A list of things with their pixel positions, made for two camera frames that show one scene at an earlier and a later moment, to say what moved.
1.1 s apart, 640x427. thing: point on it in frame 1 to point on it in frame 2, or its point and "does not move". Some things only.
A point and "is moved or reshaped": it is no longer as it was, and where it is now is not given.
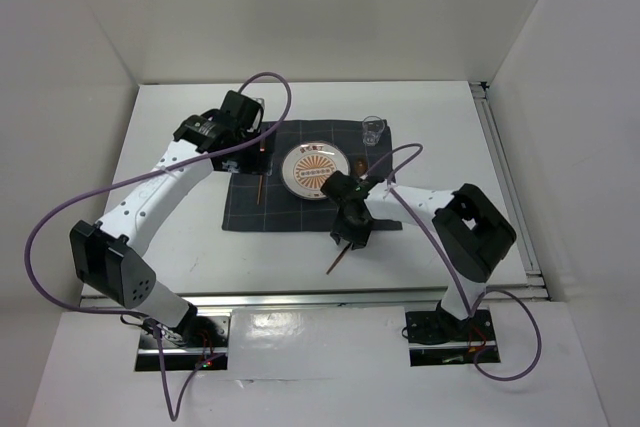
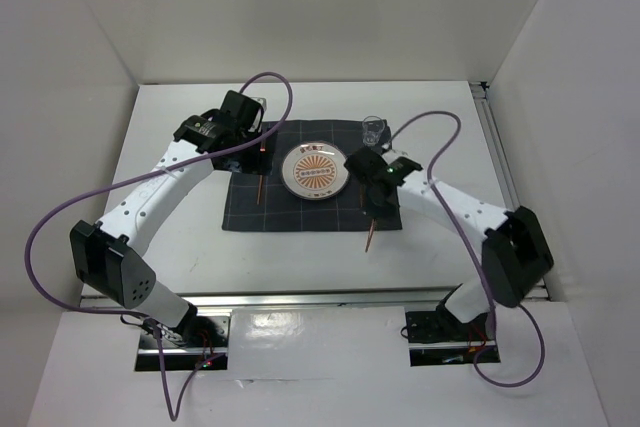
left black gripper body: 250,160 does not move
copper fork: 259,189 does not move
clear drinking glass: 372,127 does not move
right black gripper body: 356,232 to 383,209
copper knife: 338,258 is moved or reshaped
